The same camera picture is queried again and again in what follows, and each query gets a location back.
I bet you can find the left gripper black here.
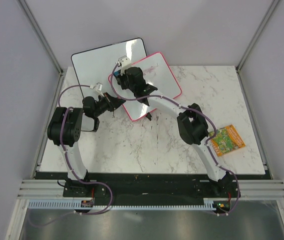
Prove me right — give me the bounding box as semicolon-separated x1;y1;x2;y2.
94;92;126;118

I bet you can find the pink framed whiteboard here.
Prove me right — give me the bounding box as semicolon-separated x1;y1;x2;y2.
108;52;182;122

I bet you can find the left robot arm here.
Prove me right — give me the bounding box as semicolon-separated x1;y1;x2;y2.
47;92;126;197

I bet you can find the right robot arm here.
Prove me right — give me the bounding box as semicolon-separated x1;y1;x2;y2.
109;65;233;197

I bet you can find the black framed whiteboard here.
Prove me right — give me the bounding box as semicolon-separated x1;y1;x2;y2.
71;37;147;99

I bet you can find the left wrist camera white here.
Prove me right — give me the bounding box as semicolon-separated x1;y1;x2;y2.
89;82;103;96

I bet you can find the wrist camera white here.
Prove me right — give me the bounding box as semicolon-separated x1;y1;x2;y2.
89;82;103;96
117;55;132;76

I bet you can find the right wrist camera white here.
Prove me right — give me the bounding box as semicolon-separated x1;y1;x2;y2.
117;55;132;76

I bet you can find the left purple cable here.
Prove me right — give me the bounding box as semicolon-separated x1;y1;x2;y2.
27;84;114;228

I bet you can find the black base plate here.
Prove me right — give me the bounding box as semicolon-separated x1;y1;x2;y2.
35;171;274;201

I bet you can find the aluminium rail frame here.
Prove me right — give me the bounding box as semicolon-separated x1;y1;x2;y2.
17;179;284;201

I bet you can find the light blue cable duct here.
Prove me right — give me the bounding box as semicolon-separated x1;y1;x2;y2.
28;199;229;211

